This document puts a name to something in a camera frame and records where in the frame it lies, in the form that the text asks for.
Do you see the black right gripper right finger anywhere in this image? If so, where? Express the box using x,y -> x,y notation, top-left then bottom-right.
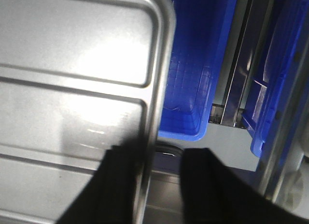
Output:
180,148 -> 308,224

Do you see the dark metal divider rail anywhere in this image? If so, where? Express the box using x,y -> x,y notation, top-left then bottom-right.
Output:
220,0 -> 273,127

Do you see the small silver ribbed tray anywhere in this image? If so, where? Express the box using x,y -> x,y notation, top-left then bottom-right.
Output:
0,0 -> 176,224

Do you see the blue bin lower middle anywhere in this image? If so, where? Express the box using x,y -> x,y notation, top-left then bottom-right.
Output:
158,0 -> 237,141

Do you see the blue bin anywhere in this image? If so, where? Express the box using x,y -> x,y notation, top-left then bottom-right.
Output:
158,0 -> 237,141
240,0 -> 309,158

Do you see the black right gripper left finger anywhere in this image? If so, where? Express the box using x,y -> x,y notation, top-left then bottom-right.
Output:
57,137 -> 147,224

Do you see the blue bin lower right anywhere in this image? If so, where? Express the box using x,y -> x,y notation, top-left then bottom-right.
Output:
240,0 -> 309,158

